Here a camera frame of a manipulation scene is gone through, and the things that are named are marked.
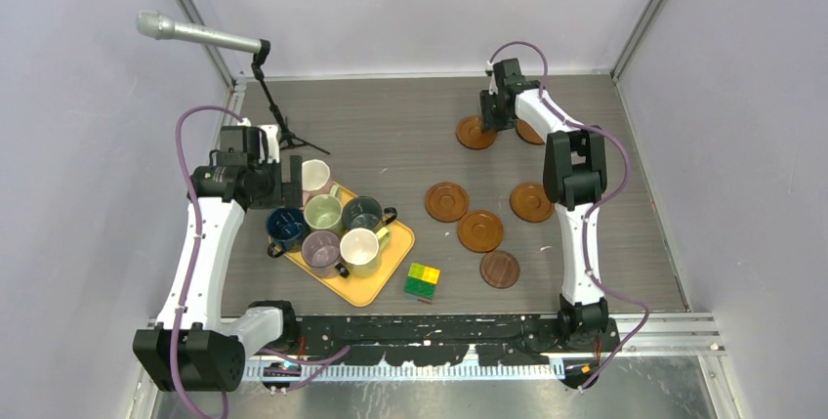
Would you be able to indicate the yellow-green faceted mug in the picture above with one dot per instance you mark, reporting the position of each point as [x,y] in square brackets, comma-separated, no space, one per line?
[361,250]

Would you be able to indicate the colourful toy brick block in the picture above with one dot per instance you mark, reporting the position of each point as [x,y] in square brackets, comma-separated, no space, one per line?
[421,282]

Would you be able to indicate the dark blue mug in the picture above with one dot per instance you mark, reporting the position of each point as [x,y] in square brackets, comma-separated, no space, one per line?
[287,229]

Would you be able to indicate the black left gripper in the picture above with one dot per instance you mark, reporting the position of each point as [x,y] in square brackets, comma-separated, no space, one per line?
[288,191]

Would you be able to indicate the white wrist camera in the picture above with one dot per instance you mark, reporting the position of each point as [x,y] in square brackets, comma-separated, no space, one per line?
[270,143]
[492,88]

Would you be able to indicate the pink faceted mug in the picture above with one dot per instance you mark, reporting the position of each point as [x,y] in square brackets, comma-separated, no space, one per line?
[316,178]

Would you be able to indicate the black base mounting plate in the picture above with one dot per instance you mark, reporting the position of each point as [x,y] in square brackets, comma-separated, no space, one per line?
[434,340]

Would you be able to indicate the black microphone tripod stand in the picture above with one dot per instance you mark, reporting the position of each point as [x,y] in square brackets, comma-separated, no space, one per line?
[288,139]

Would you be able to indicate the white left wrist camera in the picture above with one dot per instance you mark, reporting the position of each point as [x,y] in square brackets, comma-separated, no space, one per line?
[270,143]

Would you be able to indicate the brown wooden coaster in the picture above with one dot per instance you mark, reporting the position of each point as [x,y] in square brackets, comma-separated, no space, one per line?
[480,231]
[469,133]
[447,202]
[528,134]
[530,203]

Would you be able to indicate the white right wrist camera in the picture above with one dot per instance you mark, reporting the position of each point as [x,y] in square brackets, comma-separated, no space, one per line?
[492,88]

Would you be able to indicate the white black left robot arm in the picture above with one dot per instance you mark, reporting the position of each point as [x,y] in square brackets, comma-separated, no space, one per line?
[189,335]

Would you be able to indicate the light green mug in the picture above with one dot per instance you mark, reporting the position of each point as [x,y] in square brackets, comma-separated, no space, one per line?
[325,212]

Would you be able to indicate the dark walnut wooden coaster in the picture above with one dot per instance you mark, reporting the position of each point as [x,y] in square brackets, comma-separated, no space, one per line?
[499,269]

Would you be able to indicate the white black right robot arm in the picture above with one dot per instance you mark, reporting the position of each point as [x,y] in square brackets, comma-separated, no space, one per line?
[574,180]

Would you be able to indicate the dark grey green mug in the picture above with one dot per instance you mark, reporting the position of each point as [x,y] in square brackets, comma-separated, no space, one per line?
[364,212]

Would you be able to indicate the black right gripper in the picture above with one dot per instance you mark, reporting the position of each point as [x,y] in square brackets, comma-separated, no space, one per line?
[490,121]

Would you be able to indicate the silver microphone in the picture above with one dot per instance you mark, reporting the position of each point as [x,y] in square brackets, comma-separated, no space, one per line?
[160,27]

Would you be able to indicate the purple mug black handle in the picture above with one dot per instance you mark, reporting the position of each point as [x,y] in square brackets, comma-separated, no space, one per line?
[321,252]

